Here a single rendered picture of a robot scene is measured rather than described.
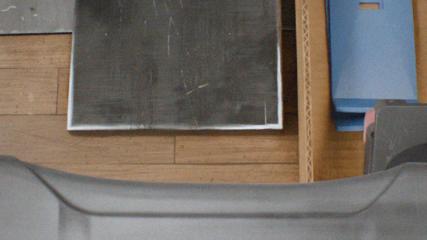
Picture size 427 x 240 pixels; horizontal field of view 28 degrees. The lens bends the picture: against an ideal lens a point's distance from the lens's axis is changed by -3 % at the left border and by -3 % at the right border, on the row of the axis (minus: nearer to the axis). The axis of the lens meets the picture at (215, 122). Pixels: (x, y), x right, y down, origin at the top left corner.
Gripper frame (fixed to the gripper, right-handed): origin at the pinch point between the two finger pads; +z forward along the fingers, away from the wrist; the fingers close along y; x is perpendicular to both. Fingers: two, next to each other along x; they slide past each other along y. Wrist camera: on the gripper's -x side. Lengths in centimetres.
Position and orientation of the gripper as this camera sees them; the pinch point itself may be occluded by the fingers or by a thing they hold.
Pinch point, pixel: (397, 135)
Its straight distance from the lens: 59.7
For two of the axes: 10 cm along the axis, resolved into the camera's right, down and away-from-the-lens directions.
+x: -10.0, 0.0, 0.1
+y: 0.0, -9.4, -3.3
